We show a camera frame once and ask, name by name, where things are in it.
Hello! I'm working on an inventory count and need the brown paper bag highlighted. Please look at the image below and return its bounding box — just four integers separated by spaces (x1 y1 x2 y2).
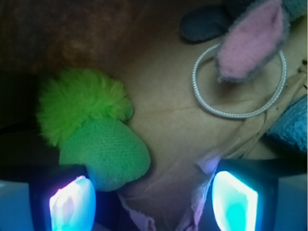
0 0 308 231

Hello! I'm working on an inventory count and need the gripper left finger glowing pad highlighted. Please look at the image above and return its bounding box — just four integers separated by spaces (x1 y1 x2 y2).
0 165 96 231

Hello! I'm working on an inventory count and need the green plush animal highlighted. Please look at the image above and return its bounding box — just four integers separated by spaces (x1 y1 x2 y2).
37 68 151 192

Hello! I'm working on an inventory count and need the white ring cord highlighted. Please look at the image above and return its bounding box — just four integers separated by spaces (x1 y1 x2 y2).
192 43 288 119

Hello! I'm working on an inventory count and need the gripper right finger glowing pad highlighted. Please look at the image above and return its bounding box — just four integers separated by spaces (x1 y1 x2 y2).
211 157 308 231

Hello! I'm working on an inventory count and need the light blue sponge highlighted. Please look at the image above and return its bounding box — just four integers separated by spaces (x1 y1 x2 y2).
266 95 308 155

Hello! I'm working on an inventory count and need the grey plush mouse toy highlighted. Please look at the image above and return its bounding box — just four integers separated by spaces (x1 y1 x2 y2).
180 0 308 82

